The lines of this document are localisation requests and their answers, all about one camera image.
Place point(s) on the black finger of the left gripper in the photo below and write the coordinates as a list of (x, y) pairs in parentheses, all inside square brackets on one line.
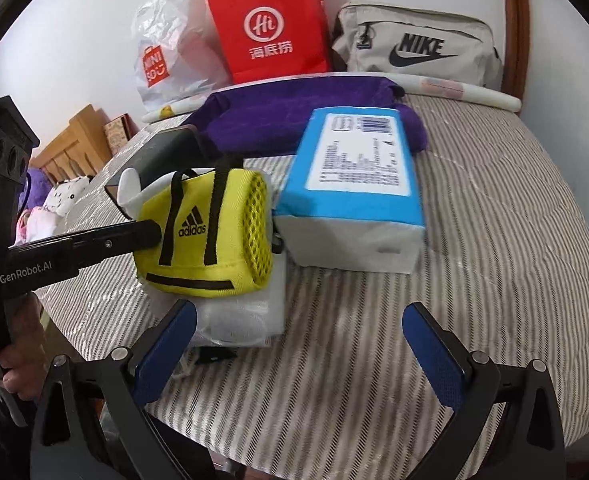
[(93, 246)]

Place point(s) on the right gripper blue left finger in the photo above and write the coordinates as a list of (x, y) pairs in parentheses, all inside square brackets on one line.
[(68, 441)]

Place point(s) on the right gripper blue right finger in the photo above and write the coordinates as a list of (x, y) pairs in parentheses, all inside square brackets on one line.
[(528, 442)]

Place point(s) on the yellow adidas mini bag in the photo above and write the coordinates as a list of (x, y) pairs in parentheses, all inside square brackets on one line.
[(216, 234)]

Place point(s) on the person's left hand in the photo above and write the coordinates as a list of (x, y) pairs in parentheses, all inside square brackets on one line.
[(25, 360)]

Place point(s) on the plush toys pile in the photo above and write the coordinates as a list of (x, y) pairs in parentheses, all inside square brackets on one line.
[(43, 206)]

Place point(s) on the wooden headboard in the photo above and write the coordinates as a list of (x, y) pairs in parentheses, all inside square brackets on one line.
[(81, 149)]

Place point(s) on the patterned brown box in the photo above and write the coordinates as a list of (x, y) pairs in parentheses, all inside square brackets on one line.
[(118, 132)]

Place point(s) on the dark green book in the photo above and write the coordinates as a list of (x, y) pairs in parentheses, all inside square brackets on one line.
[(169, 150)]

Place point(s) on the white Miniso plastic bag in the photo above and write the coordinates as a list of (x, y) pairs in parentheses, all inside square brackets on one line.
[(174, 60)]

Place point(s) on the purple towel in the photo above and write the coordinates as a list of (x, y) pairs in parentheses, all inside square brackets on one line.
[(269, 119)]

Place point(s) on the blue tissue pack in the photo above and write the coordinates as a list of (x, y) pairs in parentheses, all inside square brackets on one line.
[(351, 199)]

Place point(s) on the red paper shopping bag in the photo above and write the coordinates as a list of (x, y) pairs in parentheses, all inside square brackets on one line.
[(263, 39)]

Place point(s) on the beige Nike bag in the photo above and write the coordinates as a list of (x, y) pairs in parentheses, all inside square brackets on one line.
[(377, 37)]

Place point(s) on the brown wooden door frame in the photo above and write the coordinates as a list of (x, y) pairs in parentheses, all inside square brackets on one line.
[(518, 39)]

